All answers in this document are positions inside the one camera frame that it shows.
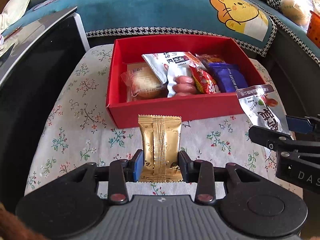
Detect white red date packet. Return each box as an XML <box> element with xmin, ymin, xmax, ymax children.
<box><xmin>236</xmin><ymin>85</ymin><xmax>290</xmax><ymax>134</ymax></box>

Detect gold foil snack packet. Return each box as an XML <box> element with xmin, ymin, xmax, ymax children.
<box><xmin>138</xmin><ymin>115</ymin><xmax>182</xmax><ymax>183</ymax></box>

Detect purple wafer biscuit packet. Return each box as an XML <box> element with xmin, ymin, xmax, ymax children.
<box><xmin>207</xmin><ymin>62</ymin><xmax>248</xmax><ymax>93</ymax></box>

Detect red candy packet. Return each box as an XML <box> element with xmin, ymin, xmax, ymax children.
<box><xmin>189</xmin><ymin>65</ymin><xmax>220</xmax><ymax>94</ymax></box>

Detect sausage packet white wrapper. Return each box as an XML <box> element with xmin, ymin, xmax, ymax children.
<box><xmin>167</xmin><ymin>65</ymin><xmax>197</xmax><ymax>98</ymax></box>

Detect white red spicy strip packet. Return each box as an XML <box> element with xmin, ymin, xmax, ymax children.
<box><xmin>142</xmin><ymin>51</ymin><xmax>206</xmax><ymax>84</ymax></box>

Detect floral tablecloth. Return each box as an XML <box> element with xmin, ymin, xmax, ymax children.
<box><xmin>25</xmin><ymin>44</ymin><xmax>303</xmax><ymax>196</ymax></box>

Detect round cake clear wrapper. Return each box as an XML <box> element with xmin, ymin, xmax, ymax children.
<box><xmin>121</xmin><ymin>67</ymin><xmax>166</xmax><ymax>102</ymax></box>

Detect red cardboard box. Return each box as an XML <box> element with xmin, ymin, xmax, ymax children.
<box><xmin>106</xmin><ymin>35</ymin><xmax>264</xmax><ymax>128</ymax></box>

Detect orange pastry clear wrapper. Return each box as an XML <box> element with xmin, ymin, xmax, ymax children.
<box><xmin>195</xmin><ymin>54</ymin><xmax>225</xmax><ymax>65</ymax></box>

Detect white printed bag on sofa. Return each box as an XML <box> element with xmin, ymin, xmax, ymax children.
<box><xmin>280</xmin><ymin>0</ymin><xmax>313</xmax><ymax>30</ymax></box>

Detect black glossy side table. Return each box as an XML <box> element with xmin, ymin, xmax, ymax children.
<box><xmin>1</xmin><ymin>8</ymin><xmax>89</xmax><ymax>210</ymax></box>

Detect teal lion sofa blanket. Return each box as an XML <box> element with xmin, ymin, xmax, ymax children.
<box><xmin>14</xmin><ymin>0</ymin><xmax>319</xmax><ymax>62</ymax></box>

